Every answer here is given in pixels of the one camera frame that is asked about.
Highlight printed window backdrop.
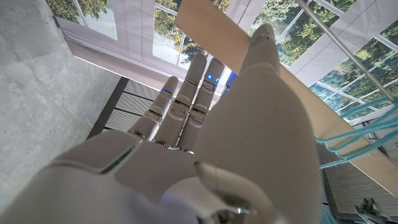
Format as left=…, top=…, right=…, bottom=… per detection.
left=46, top=0, right=398, bottom=125

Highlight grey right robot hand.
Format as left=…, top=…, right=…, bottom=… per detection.
left=0, top=23, right=323, bottom=224

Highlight wooden rod with metal hook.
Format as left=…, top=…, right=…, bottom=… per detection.
left=173, top=0, right=398, bottom=197

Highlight teal yarn skein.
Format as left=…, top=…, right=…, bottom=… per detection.
left=313, top=96, right=398, bottom=224

